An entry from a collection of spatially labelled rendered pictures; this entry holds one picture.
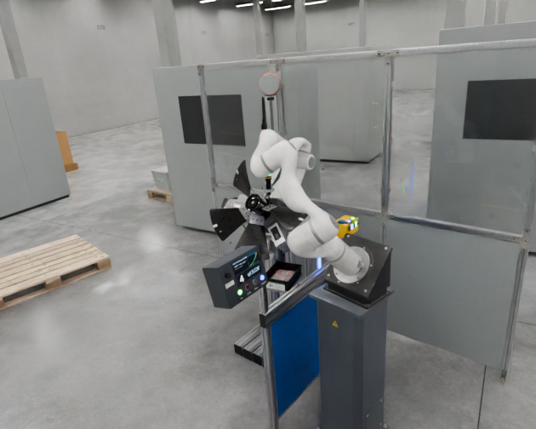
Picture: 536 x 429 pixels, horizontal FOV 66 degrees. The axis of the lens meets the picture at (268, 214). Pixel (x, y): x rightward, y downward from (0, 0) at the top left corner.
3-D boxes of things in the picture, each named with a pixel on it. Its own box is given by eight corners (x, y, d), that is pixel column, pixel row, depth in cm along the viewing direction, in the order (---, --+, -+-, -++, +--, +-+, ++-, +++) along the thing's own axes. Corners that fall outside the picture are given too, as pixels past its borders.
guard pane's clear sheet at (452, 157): (215, 181, 390) (202, 69, 354) (522, 235, 236) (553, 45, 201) (214, 182, 389) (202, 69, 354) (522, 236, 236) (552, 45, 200)
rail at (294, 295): (346, 257, 274) (346, 246, 271) (352, 259, 271) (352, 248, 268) (259, 326, 209) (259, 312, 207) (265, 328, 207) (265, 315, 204)
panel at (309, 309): (345, 343, 293) (345, 260, 270) (348, 344, 292) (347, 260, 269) (275, 420, 235) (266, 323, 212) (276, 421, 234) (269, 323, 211)
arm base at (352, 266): (374, 249, 198) (357, 233, 185) (363, 286, 192) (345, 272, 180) (340, 245, 211) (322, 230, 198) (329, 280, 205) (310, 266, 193)
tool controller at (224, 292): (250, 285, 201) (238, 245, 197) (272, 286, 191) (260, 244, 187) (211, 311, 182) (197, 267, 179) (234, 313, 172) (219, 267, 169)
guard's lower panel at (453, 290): (225, 269, 426) (214, 185, 394) (508, 369, 268) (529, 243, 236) (222, 271, 424) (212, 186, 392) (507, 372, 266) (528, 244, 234)
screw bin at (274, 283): (276, 271, 257) (276, 260, 255) (302, 274, 250) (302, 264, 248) (262, 288, 239) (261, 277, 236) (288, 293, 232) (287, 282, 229)
